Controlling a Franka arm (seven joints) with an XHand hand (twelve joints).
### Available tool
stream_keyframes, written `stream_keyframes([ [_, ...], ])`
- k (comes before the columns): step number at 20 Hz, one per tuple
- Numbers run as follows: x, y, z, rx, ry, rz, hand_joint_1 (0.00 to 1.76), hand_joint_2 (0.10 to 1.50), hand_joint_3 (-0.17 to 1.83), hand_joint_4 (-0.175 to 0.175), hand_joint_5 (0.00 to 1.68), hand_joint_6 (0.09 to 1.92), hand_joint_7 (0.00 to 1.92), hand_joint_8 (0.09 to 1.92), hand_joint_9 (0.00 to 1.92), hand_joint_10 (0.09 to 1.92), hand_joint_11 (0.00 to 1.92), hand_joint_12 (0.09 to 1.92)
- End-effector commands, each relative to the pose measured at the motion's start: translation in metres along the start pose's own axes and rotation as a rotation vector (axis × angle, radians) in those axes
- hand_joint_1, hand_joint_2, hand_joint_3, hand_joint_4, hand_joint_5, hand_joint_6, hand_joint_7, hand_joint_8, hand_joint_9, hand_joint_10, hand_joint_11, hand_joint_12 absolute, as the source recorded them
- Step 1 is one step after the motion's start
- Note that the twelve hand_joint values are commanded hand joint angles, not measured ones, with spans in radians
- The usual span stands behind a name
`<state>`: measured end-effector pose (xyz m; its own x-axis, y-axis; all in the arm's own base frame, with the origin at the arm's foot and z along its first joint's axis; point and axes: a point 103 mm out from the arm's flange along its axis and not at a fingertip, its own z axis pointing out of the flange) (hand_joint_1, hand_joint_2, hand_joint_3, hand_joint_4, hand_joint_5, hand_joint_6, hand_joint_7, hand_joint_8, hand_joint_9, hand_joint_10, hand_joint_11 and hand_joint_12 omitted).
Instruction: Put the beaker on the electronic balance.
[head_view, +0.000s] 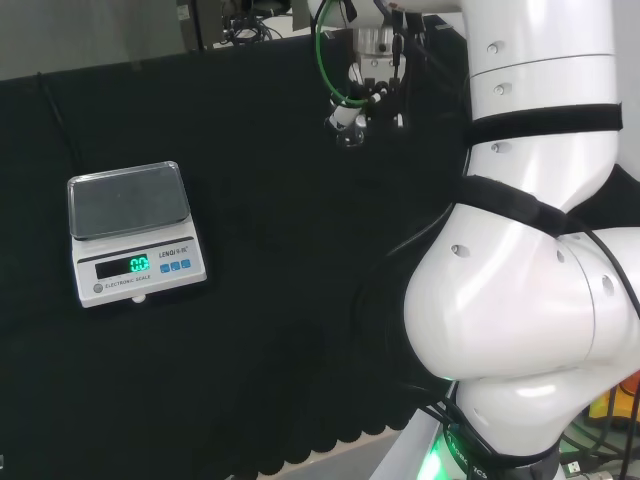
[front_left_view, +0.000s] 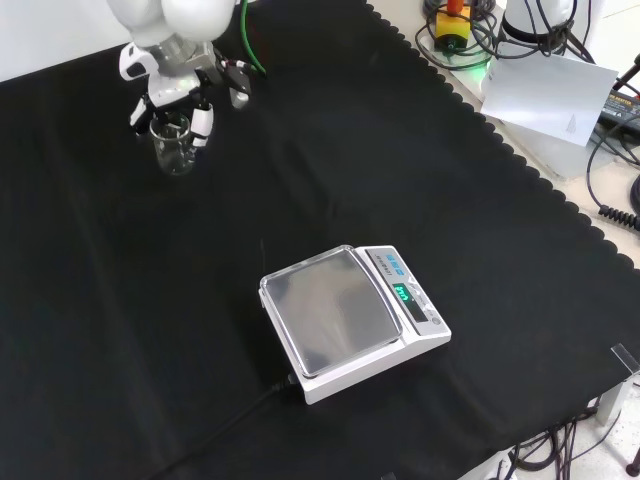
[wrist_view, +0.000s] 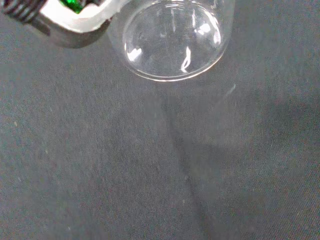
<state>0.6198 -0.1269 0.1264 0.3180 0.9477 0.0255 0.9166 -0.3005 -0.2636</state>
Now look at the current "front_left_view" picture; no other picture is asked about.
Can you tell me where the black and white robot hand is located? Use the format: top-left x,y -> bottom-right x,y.
118,40 -> 252,149

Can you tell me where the clear glass beaker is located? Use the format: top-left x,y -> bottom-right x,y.
148,112 -> 196,177

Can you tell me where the white electronic balance steel pan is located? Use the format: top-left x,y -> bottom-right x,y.
258,244 -> 453,407

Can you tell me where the black table cloth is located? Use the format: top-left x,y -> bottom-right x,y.
0,0 -> 640,480

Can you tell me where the yellow emergency stop button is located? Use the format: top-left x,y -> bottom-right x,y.
433,0 -> 473,54

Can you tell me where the pale white board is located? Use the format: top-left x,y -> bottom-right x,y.
480,53 -> 620,148

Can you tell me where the black power adapter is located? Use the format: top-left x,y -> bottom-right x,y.
598,83 -> 640,135

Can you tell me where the green cable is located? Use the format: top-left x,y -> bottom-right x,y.
240,0 -> 269,79

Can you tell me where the black balance power cable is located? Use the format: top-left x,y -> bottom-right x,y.
149,372 -> 297,480

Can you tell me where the black coiled cable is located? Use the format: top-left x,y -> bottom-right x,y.
597,203 -> 640,232

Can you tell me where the black cable bundle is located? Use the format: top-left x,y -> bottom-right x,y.
507,394 -> 614,480

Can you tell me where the metal bench leg bracket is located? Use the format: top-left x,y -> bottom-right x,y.
594,342 -> 640,426

